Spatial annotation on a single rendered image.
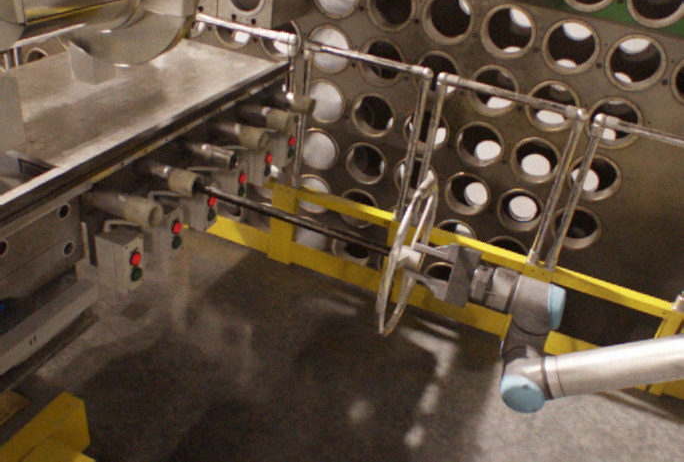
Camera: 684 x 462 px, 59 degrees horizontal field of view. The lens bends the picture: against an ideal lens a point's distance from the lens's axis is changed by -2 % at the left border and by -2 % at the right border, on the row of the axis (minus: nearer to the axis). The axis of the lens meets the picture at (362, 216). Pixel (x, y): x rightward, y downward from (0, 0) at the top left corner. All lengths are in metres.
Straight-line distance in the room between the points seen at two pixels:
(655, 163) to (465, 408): 1.48
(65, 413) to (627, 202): 2.57
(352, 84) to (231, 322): 1.42
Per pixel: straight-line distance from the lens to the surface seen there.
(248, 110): 2.08
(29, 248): 1.55
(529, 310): 1.40
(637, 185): 3.17
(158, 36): 1.25
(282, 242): 2.78
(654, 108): 3.04
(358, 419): 2.22
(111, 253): 1.64
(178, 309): 2.58
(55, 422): 1.46
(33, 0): 1.06
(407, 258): 1.43
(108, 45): 1.33
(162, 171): 1.67
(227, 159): 1.75
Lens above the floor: 1.67
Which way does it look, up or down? 31 degrees down
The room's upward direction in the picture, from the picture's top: 9 degrees clockwise
